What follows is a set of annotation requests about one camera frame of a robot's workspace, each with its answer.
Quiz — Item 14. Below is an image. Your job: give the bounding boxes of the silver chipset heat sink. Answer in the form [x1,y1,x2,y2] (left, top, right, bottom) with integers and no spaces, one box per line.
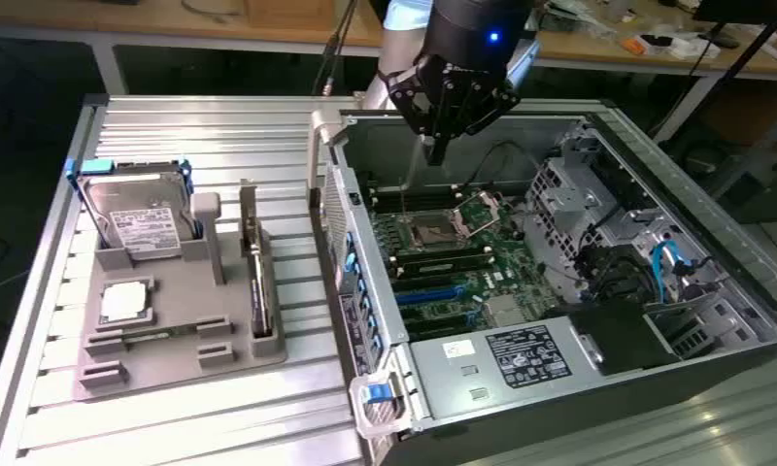
[484,296,527,327]

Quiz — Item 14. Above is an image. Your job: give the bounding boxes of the black expansion slot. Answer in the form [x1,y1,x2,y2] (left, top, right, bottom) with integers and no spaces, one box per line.
[403,314,472,340]

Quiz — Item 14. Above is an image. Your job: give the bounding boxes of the hard disk in blue carrier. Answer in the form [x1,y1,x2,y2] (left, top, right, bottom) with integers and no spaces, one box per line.
[64,155,195,262]

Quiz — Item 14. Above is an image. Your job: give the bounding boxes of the grey coiled cable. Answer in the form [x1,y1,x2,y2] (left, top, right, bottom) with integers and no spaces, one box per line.
[179,0,247,24]

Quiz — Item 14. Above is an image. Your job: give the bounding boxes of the open black PC case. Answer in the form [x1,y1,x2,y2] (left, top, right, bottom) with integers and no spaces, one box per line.
[306,99,777,466]

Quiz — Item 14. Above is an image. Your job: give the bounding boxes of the blue expansion slot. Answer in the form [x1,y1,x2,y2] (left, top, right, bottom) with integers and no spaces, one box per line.
[394,285,466,307]

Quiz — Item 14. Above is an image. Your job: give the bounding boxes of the metal socket cover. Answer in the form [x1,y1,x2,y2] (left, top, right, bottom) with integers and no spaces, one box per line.
[451,190,510,240]

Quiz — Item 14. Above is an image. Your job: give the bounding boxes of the black slanted pole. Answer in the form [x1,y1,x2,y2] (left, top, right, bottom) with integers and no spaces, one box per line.
[647,0,777,143]

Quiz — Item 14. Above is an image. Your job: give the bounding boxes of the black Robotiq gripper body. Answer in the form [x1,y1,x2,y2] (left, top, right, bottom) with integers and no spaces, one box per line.
[420,0,534,80]

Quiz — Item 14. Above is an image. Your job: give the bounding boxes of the black installed RAM stick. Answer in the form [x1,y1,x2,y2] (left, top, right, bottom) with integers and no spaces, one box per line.
[392,253,492,280]

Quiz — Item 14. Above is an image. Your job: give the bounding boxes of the CPU socket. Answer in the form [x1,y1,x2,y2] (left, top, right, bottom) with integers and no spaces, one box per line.
[406,213,463,250]

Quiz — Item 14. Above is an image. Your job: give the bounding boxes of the black wire bundle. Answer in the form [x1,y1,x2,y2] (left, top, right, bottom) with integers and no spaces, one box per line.
[572,246,663,308]

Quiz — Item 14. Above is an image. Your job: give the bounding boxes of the black RAM slot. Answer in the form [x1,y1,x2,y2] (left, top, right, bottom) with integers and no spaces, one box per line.
[367,186,460,200]
[370,196,463,212]

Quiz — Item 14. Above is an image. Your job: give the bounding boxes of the green RAM stick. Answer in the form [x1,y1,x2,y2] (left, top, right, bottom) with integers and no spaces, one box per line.
[123,326,202,342]

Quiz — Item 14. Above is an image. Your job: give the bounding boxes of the grey plastic parts rack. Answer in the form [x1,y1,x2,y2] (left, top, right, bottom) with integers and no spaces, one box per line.
[70,191,292,404]

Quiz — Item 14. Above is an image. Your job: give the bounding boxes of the grey case latch blue tab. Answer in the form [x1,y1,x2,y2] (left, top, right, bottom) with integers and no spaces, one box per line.
[348,370,412,439]

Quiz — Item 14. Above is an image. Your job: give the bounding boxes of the wooden desk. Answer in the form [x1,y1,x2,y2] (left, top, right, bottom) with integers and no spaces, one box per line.
[0,0,777,80]

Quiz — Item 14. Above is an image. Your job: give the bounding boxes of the black monitor stand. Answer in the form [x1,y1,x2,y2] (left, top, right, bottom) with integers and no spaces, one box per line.
[691,18,744,50]

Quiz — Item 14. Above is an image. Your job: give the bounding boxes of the hanging black cable metal plug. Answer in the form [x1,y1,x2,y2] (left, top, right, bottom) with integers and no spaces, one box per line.
[310,0,359,97]

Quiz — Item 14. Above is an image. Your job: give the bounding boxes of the silver CPU chip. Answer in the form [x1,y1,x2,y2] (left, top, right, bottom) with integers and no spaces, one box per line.
[99,283,154,323]

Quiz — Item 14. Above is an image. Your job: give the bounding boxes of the light blue data wire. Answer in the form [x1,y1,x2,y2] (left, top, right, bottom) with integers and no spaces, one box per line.
[650,239,687,306]

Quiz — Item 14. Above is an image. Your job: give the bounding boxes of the grey power supply with label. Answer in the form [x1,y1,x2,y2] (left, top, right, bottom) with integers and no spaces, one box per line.
[408,315,608,424]

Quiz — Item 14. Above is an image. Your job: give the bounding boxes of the metal disk bay cage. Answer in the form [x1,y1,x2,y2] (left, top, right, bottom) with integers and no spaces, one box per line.
[523,144,624,298]

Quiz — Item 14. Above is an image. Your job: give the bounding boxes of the grey case handle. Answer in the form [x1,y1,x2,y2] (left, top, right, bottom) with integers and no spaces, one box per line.
[306,108,356,193]

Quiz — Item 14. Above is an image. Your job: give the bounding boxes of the green motherboard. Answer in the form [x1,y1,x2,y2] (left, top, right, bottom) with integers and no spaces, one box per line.
[362,183,563,342]

